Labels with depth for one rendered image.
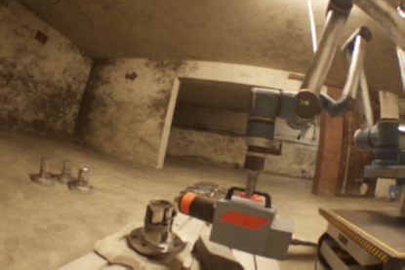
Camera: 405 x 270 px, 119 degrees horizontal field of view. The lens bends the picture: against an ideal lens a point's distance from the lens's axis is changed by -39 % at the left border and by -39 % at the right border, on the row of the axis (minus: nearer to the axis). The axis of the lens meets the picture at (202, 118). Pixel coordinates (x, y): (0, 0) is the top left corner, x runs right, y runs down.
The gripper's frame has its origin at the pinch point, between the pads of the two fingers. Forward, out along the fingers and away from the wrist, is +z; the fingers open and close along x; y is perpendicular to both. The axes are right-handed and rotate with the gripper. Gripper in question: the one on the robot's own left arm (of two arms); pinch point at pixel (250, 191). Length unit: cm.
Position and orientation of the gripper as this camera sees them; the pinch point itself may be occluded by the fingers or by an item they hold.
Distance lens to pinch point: 73.4
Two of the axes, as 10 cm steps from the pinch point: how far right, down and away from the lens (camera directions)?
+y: -8.7, -0.8, 4.9
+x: -4.7, -2.3, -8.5
